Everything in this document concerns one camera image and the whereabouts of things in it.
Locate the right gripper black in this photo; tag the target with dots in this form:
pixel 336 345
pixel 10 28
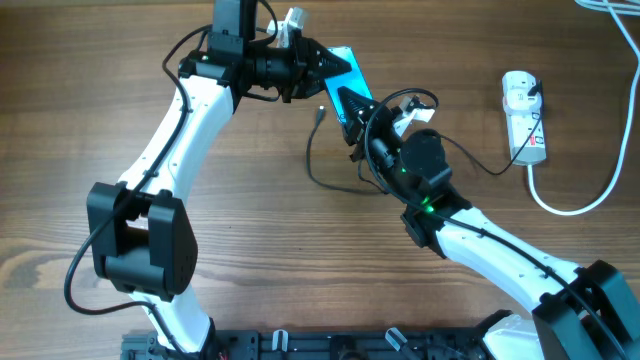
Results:
pixel 354 134

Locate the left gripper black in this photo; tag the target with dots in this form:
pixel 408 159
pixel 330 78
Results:
pixel 306 64

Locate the Galaxy S25 smartphone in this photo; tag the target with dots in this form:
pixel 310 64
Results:
pixel 353 80

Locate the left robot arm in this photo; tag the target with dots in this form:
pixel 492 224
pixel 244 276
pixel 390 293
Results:
pixel 140 237

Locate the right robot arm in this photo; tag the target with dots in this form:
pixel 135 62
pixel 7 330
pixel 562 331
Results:
pixel 576 312

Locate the white USB charger adapter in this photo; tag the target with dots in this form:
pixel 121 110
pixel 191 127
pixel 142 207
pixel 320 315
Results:
pixel 521 101

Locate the white power strip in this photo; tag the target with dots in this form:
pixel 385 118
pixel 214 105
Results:
pixel 525 132

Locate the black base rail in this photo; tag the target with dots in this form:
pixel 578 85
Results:
pixel 442 343

